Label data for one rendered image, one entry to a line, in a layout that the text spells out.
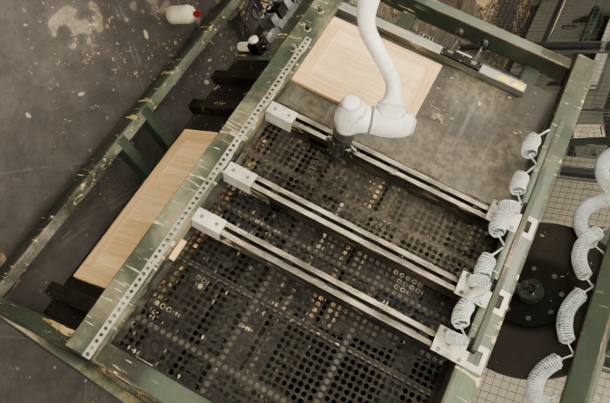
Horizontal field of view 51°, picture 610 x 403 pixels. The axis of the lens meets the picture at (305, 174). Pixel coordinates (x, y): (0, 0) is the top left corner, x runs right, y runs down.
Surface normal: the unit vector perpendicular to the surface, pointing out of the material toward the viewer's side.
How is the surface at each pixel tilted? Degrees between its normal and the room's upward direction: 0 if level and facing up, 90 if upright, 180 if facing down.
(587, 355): 90
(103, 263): 90
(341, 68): 58
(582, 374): 90
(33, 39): 0
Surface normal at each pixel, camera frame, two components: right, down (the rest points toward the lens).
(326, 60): 0.08, -0.48
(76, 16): 0.79, 0.11
